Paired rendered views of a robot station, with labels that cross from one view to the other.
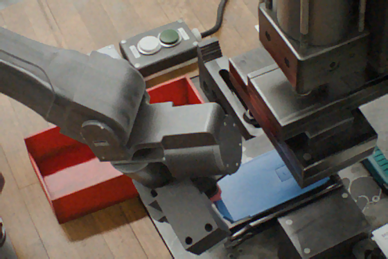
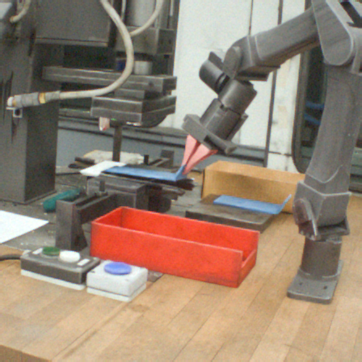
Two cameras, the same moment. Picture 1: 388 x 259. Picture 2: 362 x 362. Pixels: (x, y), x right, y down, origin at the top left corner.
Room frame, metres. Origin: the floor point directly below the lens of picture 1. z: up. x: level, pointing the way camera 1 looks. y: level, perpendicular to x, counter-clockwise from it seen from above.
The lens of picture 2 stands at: (1.56, 0.73, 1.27)
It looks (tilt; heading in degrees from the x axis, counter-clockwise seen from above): 13 degrees down; 219
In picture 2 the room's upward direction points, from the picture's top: 5 degrees clockwise
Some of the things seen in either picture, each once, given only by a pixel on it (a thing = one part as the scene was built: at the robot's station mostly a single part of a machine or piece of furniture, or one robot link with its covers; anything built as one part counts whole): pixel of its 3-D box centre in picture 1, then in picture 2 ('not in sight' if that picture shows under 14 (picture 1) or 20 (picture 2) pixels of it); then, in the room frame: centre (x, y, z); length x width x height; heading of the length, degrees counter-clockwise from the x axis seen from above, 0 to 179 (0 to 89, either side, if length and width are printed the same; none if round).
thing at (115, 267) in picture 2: not in sight; (117, 271); (0.92, 0.11, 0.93); 0.04 x 0.04 x 0.02
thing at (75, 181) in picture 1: (122, 150); (174, 244); (0.76, 0.09, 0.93); 0.25 x 0.12 x 0.06; 111
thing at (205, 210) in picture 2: not in sight; (234, 212); (0.45, -0.02, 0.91); 0.17 x 0.16 x 0.02; 21
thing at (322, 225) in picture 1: (301, 188); (132, 176); (0.63, -0.14, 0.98); 0.20 x 0.10 x 0.01; 21
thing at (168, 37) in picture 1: (169, 39); (51, 255); (0.96, 0.01, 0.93); 0.03 x 0.03 x 0.02
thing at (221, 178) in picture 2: not in sight; (261, 188); (0.29, -0.06, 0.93); 0.25 x 0.13 x 0.08; 111
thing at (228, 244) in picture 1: (248, 230); (178, 182); (0.58, -0.07, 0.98); 0.07 x 0.02 x 0.01; 111
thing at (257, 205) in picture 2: not in sight; (253, 199); (0.40, 0.00, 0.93); 0.15 x 0.07 x 0.03; 110
